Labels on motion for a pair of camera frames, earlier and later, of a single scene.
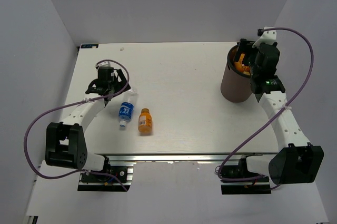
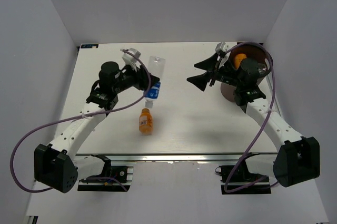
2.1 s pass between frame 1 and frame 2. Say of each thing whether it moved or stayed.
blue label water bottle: moved
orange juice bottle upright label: stayed
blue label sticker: stayed
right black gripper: moved
